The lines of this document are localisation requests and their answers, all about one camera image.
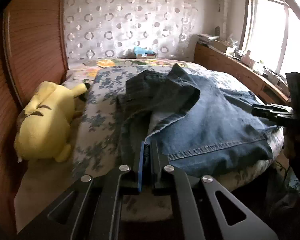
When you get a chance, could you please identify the colourful floral blanket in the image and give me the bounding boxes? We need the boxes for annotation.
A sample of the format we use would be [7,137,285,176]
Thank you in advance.
[62,58,199,87]

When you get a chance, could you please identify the window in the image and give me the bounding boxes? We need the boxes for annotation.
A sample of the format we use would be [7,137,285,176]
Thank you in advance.
[240,0,300,78]

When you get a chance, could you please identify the stack of papers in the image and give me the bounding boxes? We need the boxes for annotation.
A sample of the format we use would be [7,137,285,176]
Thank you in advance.
[196,34,219,43]

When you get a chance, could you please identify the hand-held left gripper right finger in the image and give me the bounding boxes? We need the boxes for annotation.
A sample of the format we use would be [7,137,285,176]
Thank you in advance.
[150,139,278,240]

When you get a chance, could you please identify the blue floral bedsheet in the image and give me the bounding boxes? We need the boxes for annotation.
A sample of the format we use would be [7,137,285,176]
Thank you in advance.
[72,65,284,193]

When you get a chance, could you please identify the blue denim pants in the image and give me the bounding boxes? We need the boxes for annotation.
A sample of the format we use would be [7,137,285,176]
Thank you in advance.
[116,64,280,179]

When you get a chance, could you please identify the circle patterned curtain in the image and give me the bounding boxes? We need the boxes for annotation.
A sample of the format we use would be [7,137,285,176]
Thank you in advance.
[64,0,203,62]

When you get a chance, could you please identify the cardboard box with blue packets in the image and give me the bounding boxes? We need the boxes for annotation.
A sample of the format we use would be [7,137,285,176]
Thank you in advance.
[133,46,157,59]

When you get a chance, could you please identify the pink jar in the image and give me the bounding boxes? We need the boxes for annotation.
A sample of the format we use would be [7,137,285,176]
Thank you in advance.
[241,50,252,64]

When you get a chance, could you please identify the wooden wardrobe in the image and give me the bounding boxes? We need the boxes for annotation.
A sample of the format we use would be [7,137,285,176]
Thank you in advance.
[0,0,69,230]

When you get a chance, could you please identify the wooden cabinet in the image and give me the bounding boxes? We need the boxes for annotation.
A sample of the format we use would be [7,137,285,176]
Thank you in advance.
[194,41,290,105]

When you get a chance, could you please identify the yellow plush toy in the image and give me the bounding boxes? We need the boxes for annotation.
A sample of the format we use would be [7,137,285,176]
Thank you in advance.
[14,81,90,163]

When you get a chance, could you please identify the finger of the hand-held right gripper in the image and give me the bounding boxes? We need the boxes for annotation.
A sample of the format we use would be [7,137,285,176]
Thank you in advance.
[251,104,278,118]

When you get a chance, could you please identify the white wrapped pipe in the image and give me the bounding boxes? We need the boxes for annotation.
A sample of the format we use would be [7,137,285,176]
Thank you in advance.
[216,0,228,34]

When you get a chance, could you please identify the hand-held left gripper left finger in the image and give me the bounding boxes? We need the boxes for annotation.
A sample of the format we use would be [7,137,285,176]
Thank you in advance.
[16,140,145,240]

